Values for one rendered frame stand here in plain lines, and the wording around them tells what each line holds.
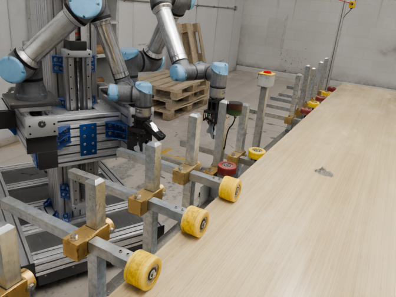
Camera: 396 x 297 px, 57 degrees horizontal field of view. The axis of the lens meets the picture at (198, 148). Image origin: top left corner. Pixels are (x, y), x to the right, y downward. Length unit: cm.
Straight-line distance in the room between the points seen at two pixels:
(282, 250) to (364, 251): 25
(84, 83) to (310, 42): 761
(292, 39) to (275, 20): 60
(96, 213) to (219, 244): 35
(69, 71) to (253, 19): 784
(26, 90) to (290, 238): 133
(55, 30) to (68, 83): 44
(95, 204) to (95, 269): 20
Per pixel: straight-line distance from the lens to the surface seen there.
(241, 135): 179
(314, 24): 921
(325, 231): 124
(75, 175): 131
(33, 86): 188
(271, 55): 944
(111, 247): 94
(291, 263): 106
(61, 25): 165
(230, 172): 152
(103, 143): 205
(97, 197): 94
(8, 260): 83
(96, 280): 109
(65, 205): 239
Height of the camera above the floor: 153
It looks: 22 degrees down
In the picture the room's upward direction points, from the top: 5 degrees clockwise
